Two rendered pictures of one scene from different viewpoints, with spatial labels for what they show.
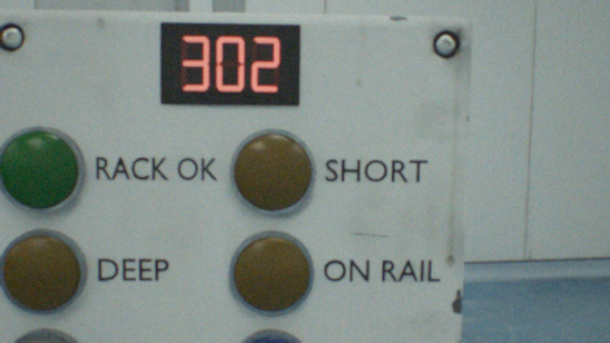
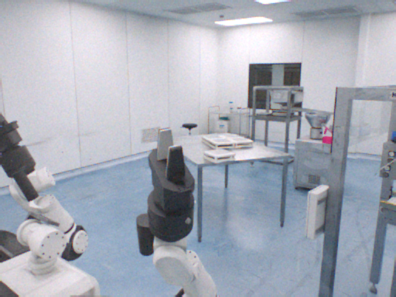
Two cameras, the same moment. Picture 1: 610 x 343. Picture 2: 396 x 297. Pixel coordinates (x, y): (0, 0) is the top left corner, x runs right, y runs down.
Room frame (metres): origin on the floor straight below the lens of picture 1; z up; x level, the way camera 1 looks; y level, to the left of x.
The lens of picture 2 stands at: (1.10, -1.60, 1.69)
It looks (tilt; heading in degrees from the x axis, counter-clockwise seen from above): 12 degrees down; 139
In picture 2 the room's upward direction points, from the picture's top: straight up
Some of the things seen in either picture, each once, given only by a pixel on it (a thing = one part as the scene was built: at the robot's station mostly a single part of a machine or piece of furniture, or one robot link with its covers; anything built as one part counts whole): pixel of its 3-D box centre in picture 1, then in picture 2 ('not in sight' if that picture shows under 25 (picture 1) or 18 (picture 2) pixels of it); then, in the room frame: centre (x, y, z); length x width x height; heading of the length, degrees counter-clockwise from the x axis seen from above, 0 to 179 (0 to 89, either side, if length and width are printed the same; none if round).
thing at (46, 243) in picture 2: not in sight; (42, 243); (0.35, -1.40, 1.31); 0.10 x 0.07 x 0.09; 11
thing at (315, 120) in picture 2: not in sight; (321, 126); (-1.27, 3.09, 0.95); 0.49 x 0.36 x 0.37; 11
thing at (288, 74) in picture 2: not in sight; (272, 87); (-3.63, 5.18, 1.43); 1.32 x 0.01 x 1.11; 11
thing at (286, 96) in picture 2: not in sight; (286, 130); (-2.07, 3.42, 0.75); 1.43 x 1.06 x 1.50; 11
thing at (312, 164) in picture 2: not in sight; (319, 164); (-1.22, 3.04, 0.38); 0.63 x 0.57 x 0.76; 11
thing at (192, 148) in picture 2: not in sight; (216, 146); (-1.68, 1.27, 0.83); 1.50 x 1.10 x 0.04; 159
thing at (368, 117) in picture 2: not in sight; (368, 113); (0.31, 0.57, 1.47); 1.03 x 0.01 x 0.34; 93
